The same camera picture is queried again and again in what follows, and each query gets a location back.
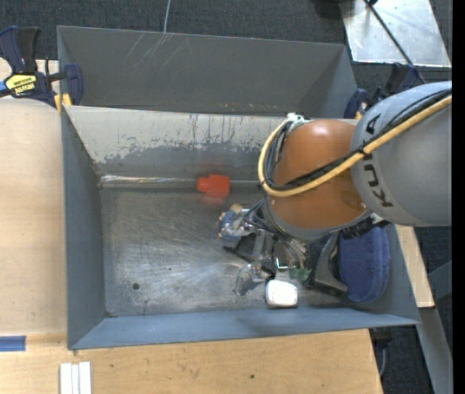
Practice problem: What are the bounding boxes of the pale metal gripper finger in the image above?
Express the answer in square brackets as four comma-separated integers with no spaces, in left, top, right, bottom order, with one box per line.
[234,262,273,297]
[220,218,259,240]

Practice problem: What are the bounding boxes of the blue toy figure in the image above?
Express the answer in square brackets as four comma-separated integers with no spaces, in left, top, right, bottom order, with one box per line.
[217,204,254,250]

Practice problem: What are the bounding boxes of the white rounded box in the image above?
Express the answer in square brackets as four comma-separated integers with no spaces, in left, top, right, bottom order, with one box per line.
[264,279,299,309]

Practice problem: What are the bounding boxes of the orange-red plastic block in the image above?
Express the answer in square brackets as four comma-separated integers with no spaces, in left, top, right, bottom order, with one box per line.
[196,173,231,200]

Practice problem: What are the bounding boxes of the grey metal bin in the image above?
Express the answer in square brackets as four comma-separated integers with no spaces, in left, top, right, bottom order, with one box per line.
[56,25,422,351]

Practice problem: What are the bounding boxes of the blue cloth pouch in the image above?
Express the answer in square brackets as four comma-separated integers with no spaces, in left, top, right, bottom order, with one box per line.
[337,223,392,304]

